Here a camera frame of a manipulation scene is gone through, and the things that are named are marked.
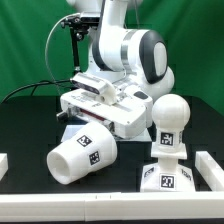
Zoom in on white lamp shade cup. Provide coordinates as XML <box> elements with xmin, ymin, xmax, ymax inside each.
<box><xmin>47</xmin><ymin>122</ymin><xmax>117</xmax><ymax>185</ymax></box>

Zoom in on white right rail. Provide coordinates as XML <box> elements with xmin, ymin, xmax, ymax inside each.
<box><xmin>195</xmin><ymin>151</ymin><xmax>224</xmax><ymax>192</ymax></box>

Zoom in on black cable on table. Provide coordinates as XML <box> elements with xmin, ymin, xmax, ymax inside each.
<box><xmin>0</xmin><ymin>79</ymin><xmax>73</xmax><ymax>104</ymax></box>

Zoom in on white left rail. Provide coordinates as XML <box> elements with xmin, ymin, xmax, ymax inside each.
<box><xmin>0</xmin><ymin>153</ymin><xmax>8</xmax><ymax>181</ymax></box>

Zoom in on black camera stand pole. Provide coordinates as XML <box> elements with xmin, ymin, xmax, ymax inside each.
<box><xmin>70</xmin><ymin>27</ymin><xmax>87</xmax><ymax>75</ymax></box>

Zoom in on black camera on stand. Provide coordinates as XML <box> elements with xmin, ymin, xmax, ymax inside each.
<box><xmin>61</xmin><ymin>12</ymin><xmax>100</xmax><ymax>29</ymax></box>

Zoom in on white lamp base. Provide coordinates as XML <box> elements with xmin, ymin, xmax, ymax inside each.
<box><xmin>140</xmin><ymin>158</ymin><xmax>195</xmax><ymax>192</ymax></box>

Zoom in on white front rail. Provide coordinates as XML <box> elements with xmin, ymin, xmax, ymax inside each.
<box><xmin>0</xmin><ymin>191</ymin><xmax>224</xmax><ymax>222</ymax></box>

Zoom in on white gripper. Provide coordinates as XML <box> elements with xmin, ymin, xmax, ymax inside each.
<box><xmin>60</xmin><ymin>85</ymin><xmax>153</xmax><ymax>139</ymax></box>

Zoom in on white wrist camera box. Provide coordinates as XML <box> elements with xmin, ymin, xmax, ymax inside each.
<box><xmin>71</xmin><ymin>72</ymin><xmax>117</xmax><ymax>105</ymax></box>

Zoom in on white marker tag sheet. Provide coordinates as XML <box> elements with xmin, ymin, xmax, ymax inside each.
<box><xmin>61</xmin><ymin>125</ymin><xmax>152</xmax><ymax>142</ymax></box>

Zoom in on white light bulb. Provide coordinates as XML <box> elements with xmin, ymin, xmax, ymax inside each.
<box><xmin>151</xmin><ymin>94</ymin><xmax>190</xmax><ymax>160</ymax></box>

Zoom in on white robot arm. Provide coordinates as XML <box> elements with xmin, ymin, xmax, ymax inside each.
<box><xmin>57</xmin><ymin>0</ymin><xmax>174</xmax><ymax>139</ymax></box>

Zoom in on white rail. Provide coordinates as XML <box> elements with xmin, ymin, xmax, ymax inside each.
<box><xmin>0</xmin><ymin>153</ymin><xmax>8</xmax><ymax>181</ymax></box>
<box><xmin>0</xmin><ymin>191</ymin><xmax>224</xmax><ymax>222</ymax></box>
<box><xmin>195</xmin><ymin>151</ymin><xmax>224</xmax><ymax>192</ymax></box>

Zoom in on grey camera cable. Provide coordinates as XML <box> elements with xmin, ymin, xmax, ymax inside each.
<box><xmin>44</xmin><ymin>13</ymin><xmax>81</xmax><ymax>96</ymax></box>

